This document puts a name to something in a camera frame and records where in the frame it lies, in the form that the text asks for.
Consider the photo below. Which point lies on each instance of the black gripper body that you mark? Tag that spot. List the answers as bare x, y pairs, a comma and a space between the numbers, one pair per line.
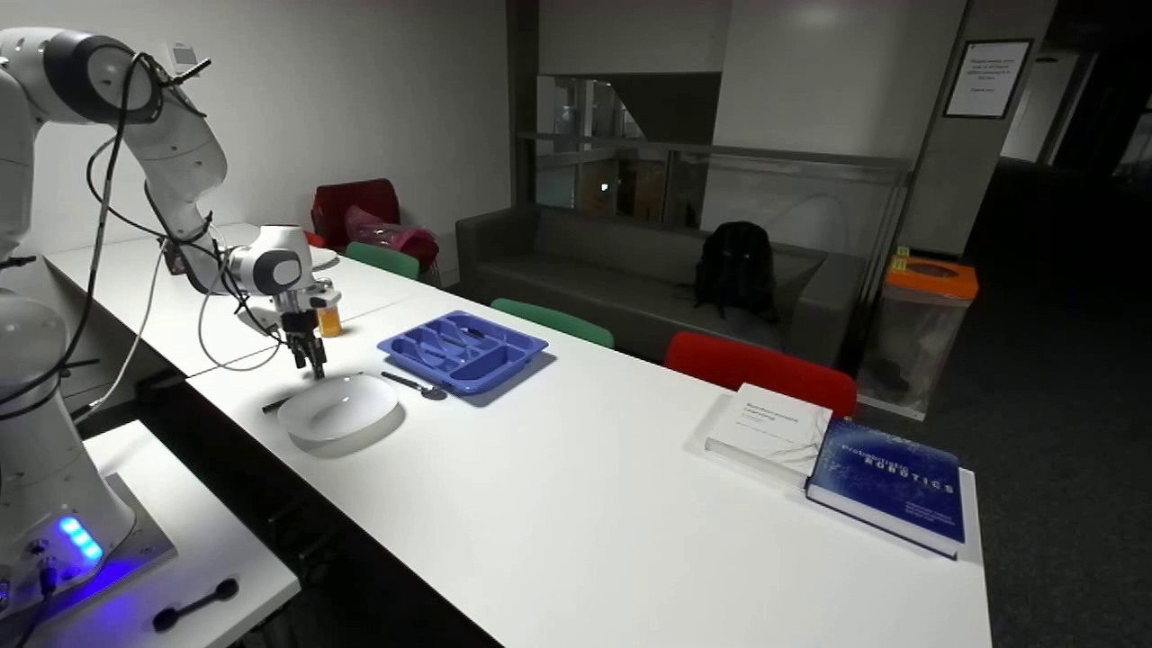
299, 326

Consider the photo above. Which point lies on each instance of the blue plastic cutlery holder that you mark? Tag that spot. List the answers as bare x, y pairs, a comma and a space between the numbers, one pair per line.
464, 349

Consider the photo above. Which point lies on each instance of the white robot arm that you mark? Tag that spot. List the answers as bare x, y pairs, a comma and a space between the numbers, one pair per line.
182, 145

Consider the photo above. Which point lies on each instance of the white square plate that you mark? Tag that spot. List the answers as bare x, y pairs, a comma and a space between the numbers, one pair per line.
344, 414

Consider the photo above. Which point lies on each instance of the dark red armchair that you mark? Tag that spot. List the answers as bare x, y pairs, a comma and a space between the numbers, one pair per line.
360, 218

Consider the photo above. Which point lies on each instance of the black dumbbell shaped tool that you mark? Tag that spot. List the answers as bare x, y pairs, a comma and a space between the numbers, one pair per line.
191, 601

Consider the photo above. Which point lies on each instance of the dark grey sofa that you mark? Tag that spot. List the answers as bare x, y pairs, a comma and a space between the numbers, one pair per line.
576, 257

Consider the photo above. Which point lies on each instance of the robot control base blue light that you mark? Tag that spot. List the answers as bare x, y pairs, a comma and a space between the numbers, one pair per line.
86, 544

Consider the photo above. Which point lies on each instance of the black backpack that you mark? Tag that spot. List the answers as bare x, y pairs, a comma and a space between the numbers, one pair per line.
736, 271

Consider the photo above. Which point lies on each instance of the red chair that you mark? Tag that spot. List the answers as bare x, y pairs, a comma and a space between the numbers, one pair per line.
759, 364

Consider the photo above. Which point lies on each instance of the white book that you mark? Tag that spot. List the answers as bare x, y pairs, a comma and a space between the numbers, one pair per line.
761, 428

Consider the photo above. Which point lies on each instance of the blue book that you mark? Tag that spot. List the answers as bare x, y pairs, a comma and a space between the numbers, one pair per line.
894, 479

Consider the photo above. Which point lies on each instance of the bin with orange lid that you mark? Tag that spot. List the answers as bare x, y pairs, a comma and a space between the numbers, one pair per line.
918, 328

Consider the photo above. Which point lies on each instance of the framed notice on pillar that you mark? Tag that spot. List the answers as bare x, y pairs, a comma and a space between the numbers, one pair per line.
989, 77

